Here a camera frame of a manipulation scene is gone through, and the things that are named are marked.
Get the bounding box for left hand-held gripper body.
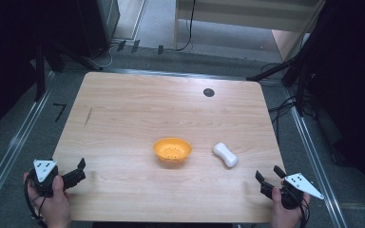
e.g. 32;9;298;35
29;159;60;199

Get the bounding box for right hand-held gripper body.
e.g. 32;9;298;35
259;172;325;211

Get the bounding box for white peanut-shaped bottle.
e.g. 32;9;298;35
212;142;240;169

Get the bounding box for orange perforated bowl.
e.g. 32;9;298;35
152;137;193;163

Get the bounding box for person's right hand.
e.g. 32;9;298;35
269;186;312;228

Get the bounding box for person's left hand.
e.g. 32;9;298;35
23;172;72;228

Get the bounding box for black metal stand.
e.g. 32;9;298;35
246;28;334;118
33;39;104;103

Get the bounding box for dark curtain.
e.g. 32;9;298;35
298;0;365;203
0;0;80;142

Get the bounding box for dark cabinet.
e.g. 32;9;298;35
75;0;121;60

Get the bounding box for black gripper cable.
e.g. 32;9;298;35
23;177;47;222
298;196;312;228

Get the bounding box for metal floor rail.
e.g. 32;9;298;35
101;67;281;84
0;70;57;221
284;88;350;228

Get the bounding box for black floor cables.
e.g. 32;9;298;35
267;94;298;142

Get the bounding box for white floor cable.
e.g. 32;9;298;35
97;43;119;69

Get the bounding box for black hanging cable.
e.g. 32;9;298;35
175;0;198;52

